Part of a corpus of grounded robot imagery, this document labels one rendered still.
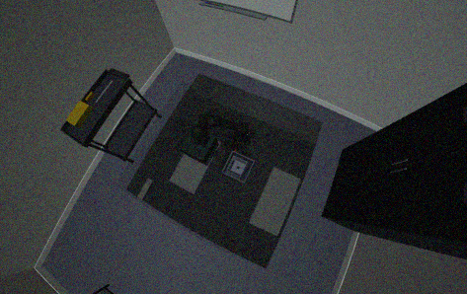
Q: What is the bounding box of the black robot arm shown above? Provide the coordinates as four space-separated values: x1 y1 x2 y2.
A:
197 113 257 151

